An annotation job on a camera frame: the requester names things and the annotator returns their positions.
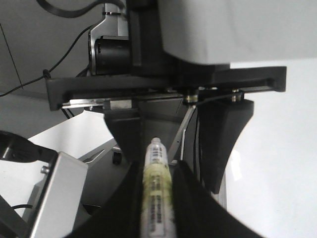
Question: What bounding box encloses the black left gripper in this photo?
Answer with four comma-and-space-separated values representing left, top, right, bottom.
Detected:
45, 0, 287, 162

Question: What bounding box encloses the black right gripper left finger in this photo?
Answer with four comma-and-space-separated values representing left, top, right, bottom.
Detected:
71, 161, 146, 238

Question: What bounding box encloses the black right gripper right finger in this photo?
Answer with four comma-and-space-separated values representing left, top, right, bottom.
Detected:
172, 161, 261, 238

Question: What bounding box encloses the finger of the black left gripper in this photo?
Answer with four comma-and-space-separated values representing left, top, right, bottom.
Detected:
198, 99, 254, 194

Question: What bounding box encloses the white whiteboard marker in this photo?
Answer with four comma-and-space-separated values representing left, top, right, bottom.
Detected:
140, 137, 177, 238

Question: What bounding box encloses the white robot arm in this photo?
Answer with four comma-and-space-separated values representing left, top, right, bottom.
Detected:
39, 0, 317, 238

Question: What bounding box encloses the silver metal camera bracket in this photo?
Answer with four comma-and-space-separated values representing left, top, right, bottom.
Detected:
0, 151, 89, 238

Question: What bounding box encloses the black thin cable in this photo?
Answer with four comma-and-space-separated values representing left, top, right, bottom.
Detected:
0, 24, 93, 98

